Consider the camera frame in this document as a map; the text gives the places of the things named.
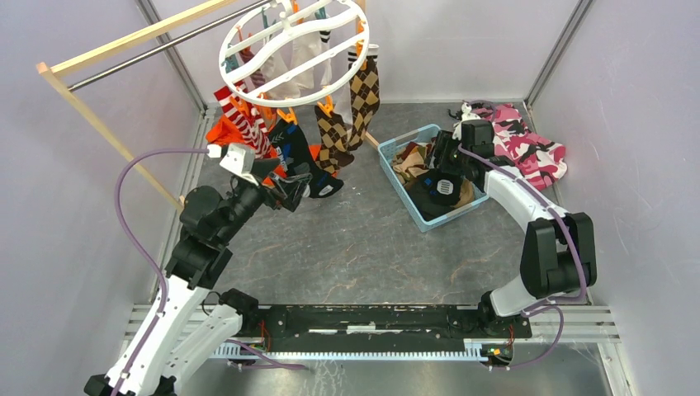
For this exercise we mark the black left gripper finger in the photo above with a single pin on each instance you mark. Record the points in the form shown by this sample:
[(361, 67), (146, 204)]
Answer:
[(265, 171), (287, 192)]

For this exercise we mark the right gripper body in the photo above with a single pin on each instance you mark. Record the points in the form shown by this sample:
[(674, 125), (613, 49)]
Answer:
[(451, 159)]

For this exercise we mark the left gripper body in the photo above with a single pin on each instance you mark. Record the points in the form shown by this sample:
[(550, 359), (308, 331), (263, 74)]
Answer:
[(265, 191)]

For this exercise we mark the black grey sock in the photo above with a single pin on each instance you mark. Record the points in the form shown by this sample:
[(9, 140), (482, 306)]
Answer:
[(292, 148), (435, 193)]

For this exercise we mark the brown argyle sock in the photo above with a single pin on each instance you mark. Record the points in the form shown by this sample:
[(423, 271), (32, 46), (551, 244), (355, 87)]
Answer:
[(334, 153), (364, 98)]

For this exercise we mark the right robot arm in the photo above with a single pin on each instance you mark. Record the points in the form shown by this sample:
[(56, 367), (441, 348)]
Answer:
[(558, 262)]

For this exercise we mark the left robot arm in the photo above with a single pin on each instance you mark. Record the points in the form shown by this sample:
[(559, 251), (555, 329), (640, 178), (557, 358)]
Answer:
[(159, 360)]

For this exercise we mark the white round clip hanger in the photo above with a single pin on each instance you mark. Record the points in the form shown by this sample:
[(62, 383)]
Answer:
[(256, 35)]

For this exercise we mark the red white striped sock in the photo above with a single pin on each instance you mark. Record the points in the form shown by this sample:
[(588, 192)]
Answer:
[(246, 118)]

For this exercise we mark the light blue laundry basket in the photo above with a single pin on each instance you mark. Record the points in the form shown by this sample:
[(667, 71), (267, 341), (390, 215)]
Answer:
[(387, 152)]

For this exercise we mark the orange cloth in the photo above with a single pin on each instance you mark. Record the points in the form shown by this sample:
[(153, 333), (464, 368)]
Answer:
[(224, 132)]

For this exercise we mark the pink camouflage trousers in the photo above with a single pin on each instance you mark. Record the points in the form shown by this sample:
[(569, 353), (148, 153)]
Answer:
[(540, 160)]

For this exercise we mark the hanging white sock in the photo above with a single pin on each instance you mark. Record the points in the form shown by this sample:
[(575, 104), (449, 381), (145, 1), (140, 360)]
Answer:
[(304, 49), (274, 67)]

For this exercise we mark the metal hanging rod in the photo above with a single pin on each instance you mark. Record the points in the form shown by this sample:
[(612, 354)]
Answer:
[(166, 46)]

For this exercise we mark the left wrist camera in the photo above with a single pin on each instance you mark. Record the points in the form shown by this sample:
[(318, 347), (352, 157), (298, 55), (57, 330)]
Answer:
[(234, 158)]

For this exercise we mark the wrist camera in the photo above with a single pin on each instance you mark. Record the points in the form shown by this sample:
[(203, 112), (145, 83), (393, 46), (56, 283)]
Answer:
[(234, 158), (465, 113)]

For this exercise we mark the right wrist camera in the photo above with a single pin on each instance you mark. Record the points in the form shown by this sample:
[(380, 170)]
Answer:
[(465, 113)]

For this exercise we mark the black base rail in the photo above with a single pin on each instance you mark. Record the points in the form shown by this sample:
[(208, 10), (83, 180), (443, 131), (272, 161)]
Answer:
[(292, 336)]

